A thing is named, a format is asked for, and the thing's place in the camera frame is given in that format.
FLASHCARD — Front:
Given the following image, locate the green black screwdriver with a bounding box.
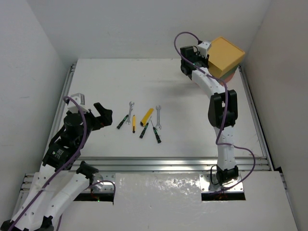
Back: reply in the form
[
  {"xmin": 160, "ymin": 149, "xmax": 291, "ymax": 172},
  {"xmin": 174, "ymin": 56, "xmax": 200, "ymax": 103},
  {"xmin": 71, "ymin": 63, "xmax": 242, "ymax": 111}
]
[
  {"xmin": 151, "ymin": 121, "xmax": 162, "ymax": 143},
  {"xmin": 116, "ymin": 115, "xmax": 128, "ymax": 129},
  {"xmin": 139, "ymin": 117, "xmax": 151, "ymax": 139}
]

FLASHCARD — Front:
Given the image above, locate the small silver wrench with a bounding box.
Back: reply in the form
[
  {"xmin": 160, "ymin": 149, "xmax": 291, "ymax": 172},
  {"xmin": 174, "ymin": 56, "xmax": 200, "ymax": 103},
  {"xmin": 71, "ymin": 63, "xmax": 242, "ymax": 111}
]
[{"xmin": 126, "ymin": 102, "xmax": 134, "ymax": 124}]

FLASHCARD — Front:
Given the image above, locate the green drawer box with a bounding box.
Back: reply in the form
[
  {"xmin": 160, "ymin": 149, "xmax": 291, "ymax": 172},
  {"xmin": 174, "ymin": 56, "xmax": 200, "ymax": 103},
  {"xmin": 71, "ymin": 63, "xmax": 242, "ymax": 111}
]
[{"xmin": 220, "ymin": 65, "xmax": 238, "ymax": 83}]

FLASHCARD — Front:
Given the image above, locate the red drawer box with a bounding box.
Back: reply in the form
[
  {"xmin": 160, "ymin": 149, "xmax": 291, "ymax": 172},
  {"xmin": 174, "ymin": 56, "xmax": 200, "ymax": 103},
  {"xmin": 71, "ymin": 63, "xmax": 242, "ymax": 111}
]
[{"xmin": 192, "ymin": 72, "xmax": 235, "ymax": 87}]

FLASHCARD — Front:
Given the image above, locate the large silver wrench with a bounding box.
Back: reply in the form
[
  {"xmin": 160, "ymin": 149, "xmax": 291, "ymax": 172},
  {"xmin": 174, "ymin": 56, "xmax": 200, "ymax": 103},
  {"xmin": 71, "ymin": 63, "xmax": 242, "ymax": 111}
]
[{"xmin": 155, "ymin": 105, "xmax": 161, "ymax": 129}]

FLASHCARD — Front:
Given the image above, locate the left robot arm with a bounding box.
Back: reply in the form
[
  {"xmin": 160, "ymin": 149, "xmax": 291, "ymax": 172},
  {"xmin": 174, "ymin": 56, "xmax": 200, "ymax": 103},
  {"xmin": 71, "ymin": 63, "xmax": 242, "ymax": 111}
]
[{"xmin": 0, "ymin": 102, "xmax": 113, "ymax": 231}]

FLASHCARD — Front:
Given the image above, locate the slim yellow utility knife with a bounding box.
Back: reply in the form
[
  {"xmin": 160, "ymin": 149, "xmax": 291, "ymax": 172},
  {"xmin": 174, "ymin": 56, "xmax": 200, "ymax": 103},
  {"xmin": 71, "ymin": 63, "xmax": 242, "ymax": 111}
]
[{"xmin": 132, "ymin": 115, "xmax": 136, "ymax": 133}]

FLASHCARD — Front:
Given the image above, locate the yellow drawer box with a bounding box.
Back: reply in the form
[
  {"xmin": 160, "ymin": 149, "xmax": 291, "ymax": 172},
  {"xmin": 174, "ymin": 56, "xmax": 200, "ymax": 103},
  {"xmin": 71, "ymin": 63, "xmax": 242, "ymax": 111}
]
[{"xmin": 208, "ymin": 37, "xmax": 245, "ymax": 78}]

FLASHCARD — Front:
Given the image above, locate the wide yellow utility knife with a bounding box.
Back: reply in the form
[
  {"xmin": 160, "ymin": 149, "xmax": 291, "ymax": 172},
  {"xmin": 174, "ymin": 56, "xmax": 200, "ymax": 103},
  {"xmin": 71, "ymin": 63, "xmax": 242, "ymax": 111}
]
[{"xmin": 140, "ymin": 108, "xmax": 154, "ymax": 127}]

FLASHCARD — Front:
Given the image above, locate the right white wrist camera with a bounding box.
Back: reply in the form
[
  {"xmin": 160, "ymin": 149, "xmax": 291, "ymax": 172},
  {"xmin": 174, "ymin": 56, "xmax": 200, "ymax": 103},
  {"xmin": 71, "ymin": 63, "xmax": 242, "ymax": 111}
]
[{"xmin": 197, "ymin": 41, "xmax": 211, "ymax": 57}]

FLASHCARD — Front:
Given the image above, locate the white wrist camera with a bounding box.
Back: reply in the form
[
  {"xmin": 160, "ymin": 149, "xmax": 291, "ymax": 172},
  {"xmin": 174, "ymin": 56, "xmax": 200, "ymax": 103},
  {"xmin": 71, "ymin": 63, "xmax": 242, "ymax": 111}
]
[
  {"xmin": 197, "ymin": 41, "xmax": 211, "ymax": 57},
  {"xmin": 68, "ymin": 93, "xmax": 88, "ymax": 113}
]

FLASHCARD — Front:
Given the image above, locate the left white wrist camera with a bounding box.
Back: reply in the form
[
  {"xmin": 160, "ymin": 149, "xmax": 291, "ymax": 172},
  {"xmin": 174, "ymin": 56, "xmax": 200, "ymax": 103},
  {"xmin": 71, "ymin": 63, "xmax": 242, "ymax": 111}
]
[{"xmin": 68, "ymin": 93, "xmax": 88, "ymax": 113}]

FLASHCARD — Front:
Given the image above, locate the aluminium left rail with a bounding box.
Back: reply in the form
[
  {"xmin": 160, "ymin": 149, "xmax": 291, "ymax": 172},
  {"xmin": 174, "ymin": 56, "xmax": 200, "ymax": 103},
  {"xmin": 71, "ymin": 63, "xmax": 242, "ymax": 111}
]
[{"xmin": 50, "ymin": 63, "xmax": 77, "ymax": 137}]

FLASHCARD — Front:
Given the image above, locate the aluminium rail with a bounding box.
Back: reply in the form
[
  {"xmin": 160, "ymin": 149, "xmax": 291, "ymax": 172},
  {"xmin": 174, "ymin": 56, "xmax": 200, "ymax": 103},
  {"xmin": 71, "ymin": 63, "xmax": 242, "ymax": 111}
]
[
  {"xmin": 238, "ymin": 65, "xmax": 274, "ymax": 171},
  {"xmin": 69, "ymin": 156, "xmax": 268, "ymax": 173},
  {"xmin": 50, "ymin": 63, "xmax": 77, "ymax": 137}
]

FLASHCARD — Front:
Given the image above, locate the aluminium front rail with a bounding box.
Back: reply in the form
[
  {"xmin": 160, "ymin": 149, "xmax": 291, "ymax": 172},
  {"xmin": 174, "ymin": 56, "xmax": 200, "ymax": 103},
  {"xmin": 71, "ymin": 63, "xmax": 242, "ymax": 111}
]
[{"xmin": 69, "ymin": 156, "xmax": 268, "ymax": 173}]

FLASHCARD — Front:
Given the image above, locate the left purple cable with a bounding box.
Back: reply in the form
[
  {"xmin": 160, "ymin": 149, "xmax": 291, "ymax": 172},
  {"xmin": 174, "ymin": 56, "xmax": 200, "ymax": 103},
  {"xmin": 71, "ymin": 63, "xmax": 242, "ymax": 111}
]
[{"xmin": 4, "ymin": 96, "xmax": 116, "ymax": 231}]

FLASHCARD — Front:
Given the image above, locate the aluminium right rail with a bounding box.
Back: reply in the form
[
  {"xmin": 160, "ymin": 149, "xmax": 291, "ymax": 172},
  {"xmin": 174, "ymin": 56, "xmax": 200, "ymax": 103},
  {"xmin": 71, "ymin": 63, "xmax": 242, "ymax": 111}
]
[{"xmin": 238, "ymin": 65, "xmax": 274, "ymax": 171}]

